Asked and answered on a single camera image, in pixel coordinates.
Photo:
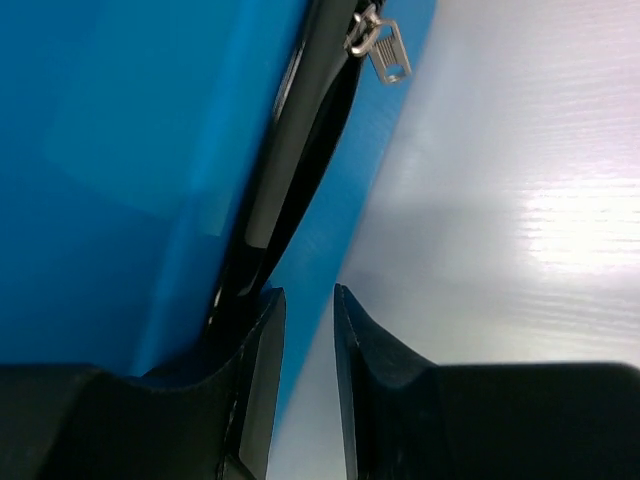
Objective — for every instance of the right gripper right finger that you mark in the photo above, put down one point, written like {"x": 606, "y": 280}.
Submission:
{"x": 405, "y": 417}

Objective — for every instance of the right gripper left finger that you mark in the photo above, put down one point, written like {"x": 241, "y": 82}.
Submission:
{"x": 208, "y": 414}

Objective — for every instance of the blue hard-shell suitcase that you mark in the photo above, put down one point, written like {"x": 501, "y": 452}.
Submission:
{"x": 128, "y": 130}

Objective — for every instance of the silver zipper pull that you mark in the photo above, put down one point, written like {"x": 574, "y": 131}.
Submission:
{"x": 379, "y": 38}

